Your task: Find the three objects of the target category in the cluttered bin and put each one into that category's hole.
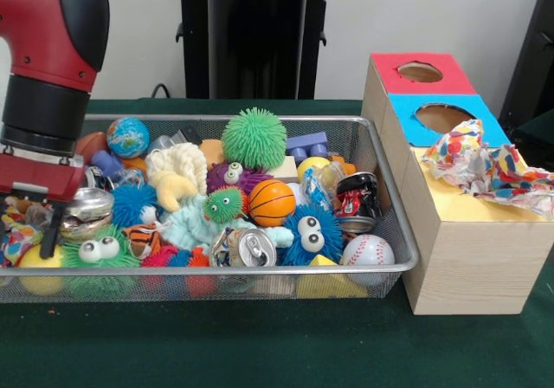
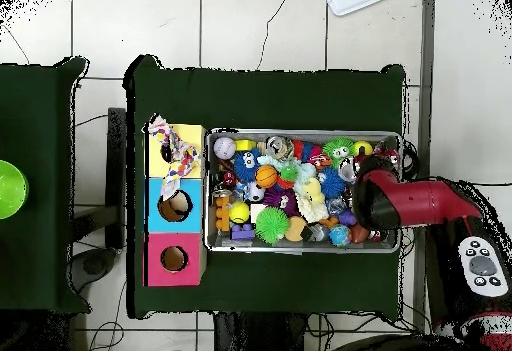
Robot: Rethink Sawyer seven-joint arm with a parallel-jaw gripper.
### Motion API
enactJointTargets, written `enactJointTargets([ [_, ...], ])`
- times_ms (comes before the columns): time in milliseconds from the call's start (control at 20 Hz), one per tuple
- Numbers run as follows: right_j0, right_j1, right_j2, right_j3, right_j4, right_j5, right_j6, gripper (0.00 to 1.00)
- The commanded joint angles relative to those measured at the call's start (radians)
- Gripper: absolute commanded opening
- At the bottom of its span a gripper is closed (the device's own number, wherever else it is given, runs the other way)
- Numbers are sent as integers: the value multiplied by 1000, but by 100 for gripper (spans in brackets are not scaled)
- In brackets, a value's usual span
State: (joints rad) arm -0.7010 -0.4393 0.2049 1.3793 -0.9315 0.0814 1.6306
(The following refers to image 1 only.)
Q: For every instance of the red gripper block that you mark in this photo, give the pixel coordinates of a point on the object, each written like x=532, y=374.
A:
x=39, y=173

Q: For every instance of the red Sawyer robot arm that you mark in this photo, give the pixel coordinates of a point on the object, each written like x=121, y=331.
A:
x=47, y=28

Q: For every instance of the wooden box with three holes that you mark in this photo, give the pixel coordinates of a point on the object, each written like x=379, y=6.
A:
x=476, y=267

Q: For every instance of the yellow foam ball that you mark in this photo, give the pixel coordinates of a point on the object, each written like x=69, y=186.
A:
x=30, y=262

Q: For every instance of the green spiky ball with eyes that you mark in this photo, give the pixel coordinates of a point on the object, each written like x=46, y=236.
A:
x=99, y=247

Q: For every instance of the globe print ball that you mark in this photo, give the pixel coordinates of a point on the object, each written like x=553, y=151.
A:
x=128, y=138

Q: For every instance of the crushed silver drink can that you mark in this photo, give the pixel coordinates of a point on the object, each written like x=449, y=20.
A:
x=251, y=249

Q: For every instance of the small orange basketball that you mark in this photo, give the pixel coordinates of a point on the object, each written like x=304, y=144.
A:
x=272, y=203

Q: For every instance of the plain green spiky ball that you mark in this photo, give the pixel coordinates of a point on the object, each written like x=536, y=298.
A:
x=255, y=139

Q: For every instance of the blue spiky ball with eyes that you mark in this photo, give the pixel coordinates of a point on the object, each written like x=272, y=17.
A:
x=292, y=241

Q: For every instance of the crushed black red can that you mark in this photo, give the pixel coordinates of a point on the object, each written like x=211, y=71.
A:
x=359, y=202

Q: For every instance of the white baseball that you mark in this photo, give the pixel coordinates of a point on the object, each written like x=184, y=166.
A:
x=368, y=251

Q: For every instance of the side table with green cloth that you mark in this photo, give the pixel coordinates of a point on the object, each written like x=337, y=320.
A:
x=536, y=130

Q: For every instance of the black stand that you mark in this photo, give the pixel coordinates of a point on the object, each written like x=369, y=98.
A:
x=532, y=59

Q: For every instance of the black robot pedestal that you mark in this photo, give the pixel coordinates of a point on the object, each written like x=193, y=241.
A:
x=259, y=50

